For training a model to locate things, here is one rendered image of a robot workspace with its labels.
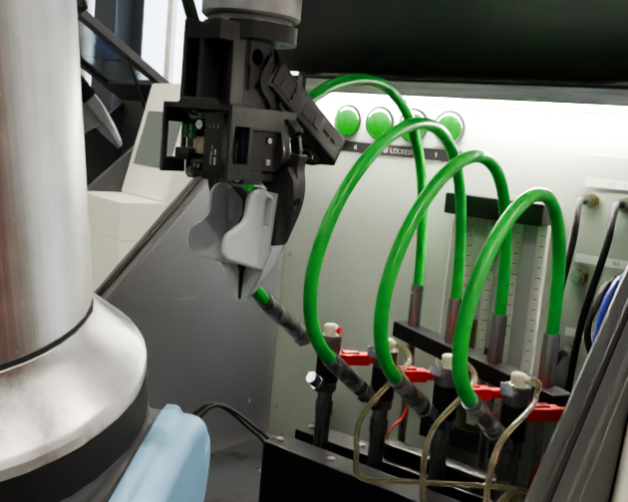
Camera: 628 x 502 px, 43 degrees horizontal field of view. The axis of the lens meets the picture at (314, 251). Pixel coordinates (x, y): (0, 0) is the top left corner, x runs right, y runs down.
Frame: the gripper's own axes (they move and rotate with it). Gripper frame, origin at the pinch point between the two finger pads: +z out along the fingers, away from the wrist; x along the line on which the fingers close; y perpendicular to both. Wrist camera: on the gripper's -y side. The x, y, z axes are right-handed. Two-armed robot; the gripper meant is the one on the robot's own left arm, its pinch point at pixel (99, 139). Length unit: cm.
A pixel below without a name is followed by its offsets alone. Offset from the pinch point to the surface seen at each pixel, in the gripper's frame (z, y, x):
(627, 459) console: 47, -1, 37
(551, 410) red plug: 46, -4, 28
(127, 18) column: 49, -365, -541
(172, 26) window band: 75, -373, -506
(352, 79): 12.9, -23.6, 10.8
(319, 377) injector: 37.0, 0.7, 3.1
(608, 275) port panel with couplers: 53, -31, 22
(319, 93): 10.7, -17.8, 11.4
